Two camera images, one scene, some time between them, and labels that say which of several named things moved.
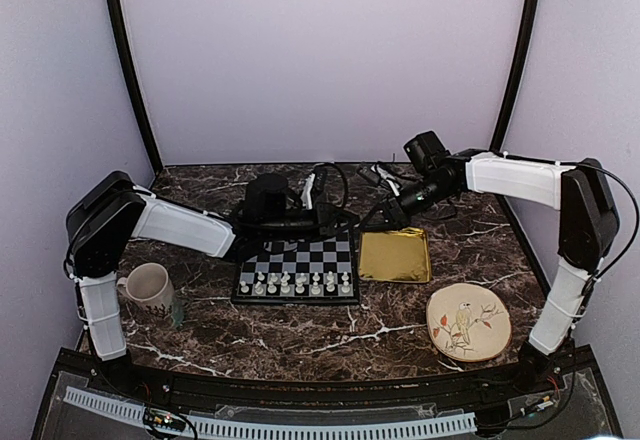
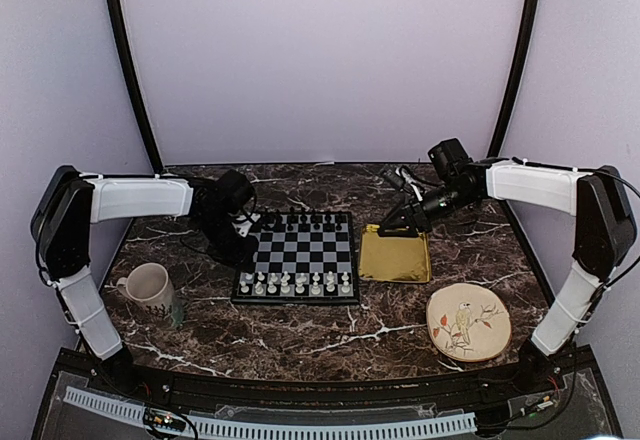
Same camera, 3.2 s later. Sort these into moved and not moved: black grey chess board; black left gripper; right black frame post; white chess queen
Moved: black left gripper
Not moved: right black frame post; black grey chess board; white chess queen
